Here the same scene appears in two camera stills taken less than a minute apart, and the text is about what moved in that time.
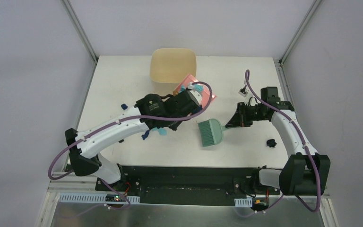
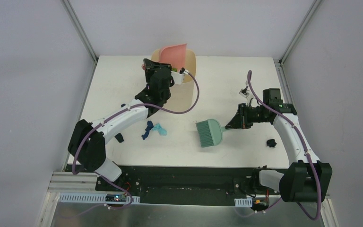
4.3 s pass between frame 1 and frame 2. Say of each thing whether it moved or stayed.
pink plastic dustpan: moved
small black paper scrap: stayed
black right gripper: stayed
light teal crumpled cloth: stayed
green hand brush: stayed
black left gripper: moved
